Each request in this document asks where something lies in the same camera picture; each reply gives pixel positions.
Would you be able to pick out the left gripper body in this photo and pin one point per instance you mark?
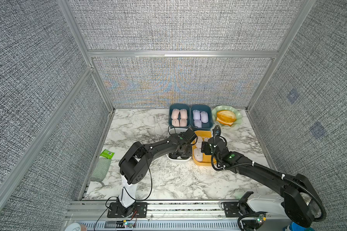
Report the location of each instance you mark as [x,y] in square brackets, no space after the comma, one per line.
[186,153]

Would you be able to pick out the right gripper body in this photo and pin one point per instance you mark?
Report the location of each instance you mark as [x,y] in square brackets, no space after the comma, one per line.
[206,147]

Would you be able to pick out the white mouse front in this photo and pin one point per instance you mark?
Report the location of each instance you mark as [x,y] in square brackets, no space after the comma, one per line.
[198,155]

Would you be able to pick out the white mouse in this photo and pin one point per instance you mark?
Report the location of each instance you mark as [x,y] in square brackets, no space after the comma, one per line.
[198,155]
[199,141]

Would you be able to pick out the yellow storage box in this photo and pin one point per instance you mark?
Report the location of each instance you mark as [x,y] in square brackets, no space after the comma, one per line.
[206,135]

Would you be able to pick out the teal storage box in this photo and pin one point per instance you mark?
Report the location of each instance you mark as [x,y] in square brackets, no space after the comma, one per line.
[205,126]
[179,106]

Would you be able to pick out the white storage box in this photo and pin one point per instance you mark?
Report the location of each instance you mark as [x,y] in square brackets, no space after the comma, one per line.
[178,159]

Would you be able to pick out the purple mouse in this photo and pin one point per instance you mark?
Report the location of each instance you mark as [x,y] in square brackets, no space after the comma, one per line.
[197,123]
[204,117]
[196,115]

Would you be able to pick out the purple mouse front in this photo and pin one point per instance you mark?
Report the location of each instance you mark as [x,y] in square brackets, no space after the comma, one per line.
[204,117]

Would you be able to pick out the pink mouse with scroll wheel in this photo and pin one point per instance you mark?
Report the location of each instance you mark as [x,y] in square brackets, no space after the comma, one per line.
[183,114]

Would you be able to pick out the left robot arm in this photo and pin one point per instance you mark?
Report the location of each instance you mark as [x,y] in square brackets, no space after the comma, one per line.
[135,164]

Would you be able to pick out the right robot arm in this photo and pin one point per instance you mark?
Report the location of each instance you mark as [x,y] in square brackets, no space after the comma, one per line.
[301,204]

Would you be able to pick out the bread slice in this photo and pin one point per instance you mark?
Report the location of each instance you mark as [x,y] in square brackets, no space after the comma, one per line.
[225,121]

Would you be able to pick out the round bread bun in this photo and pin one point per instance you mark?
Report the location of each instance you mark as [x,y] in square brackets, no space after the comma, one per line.
[226,114]

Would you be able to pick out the green wavy plate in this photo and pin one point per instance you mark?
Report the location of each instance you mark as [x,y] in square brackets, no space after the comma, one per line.
[225,107]

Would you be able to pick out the pale green cloth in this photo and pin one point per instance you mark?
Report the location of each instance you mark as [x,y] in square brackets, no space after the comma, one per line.
[101,169]

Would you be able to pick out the blue object bottom right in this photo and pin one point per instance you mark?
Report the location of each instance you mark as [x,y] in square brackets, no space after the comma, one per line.
[295,227]

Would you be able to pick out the white round object bottom left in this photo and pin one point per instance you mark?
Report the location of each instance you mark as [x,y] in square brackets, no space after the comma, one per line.
[73,227]

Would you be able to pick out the green white object at wall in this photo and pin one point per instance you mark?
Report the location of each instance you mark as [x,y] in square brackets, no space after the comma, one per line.
[107,154]

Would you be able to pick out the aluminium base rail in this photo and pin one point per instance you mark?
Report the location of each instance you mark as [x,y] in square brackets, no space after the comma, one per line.
[158,215]

